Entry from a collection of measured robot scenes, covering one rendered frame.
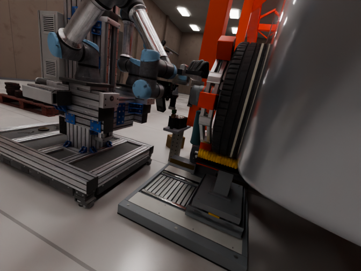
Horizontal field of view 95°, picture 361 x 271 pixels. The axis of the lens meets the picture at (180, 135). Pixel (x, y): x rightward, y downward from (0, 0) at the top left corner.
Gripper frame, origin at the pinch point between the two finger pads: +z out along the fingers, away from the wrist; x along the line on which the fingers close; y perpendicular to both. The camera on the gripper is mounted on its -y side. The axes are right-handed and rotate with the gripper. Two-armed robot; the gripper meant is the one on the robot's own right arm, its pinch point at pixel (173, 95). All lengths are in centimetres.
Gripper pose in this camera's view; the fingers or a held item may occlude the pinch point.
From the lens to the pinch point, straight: 101.7
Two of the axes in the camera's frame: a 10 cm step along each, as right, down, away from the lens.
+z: 3.7, -2.1, 9.1
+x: -9.1, -2.6, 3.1
